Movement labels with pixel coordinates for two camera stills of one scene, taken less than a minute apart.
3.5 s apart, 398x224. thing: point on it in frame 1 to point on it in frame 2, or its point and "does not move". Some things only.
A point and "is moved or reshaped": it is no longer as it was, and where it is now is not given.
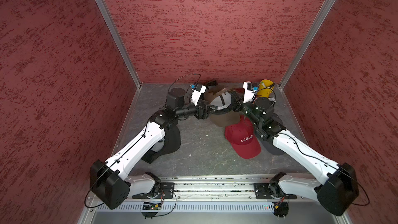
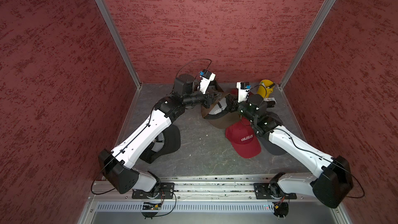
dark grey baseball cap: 268,143 does not move
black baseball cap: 170,144 does not move
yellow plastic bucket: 264,91 does not move
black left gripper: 203,114 to 209,98
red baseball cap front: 242,136 does not move
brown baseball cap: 219,95 is moved or reshaped
